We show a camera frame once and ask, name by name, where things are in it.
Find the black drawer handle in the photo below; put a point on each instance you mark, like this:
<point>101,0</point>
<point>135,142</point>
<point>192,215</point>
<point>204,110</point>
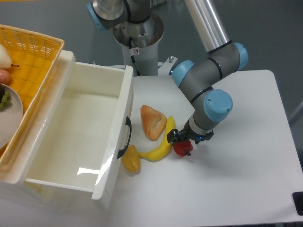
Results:
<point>127,137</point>

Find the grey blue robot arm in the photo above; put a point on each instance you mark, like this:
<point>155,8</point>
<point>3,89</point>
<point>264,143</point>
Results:
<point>211,106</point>

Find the white plate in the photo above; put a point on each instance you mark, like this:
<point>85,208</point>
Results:
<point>10,116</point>

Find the yellow bell pepper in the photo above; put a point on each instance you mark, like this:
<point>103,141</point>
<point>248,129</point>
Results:
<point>131,160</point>

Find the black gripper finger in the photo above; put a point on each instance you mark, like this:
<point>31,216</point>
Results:
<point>175,136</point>
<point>207,136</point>

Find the black corner device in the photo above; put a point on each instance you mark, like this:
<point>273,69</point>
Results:
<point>298,202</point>

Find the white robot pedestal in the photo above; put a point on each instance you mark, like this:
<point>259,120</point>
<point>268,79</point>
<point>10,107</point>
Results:
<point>139,43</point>

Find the white plastic drawer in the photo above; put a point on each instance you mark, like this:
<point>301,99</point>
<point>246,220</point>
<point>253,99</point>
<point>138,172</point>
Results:
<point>79,150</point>

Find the yellow banana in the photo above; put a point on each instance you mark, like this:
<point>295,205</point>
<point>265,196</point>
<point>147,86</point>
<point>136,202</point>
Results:
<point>163,149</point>

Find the white drawer cabinet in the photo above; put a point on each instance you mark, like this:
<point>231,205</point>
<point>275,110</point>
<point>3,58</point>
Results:
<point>21,151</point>

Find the pink peach fruit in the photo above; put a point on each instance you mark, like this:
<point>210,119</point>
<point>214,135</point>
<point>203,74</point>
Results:
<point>5,77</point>

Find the green grapes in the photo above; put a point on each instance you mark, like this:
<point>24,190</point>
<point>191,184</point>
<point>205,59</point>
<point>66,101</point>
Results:
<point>5,100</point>

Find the red bell pepper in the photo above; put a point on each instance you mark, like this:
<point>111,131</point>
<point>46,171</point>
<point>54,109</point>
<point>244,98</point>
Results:
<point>183,148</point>

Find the orange croissant bread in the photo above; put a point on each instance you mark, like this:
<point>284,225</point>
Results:
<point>153,122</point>

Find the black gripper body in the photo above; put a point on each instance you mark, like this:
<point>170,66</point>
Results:
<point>190,134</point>

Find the white pear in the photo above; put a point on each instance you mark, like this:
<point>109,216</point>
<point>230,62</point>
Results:
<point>5,59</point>

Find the yellow woven basket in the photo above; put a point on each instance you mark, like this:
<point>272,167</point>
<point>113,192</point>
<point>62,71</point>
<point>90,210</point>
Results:
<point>34,55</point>

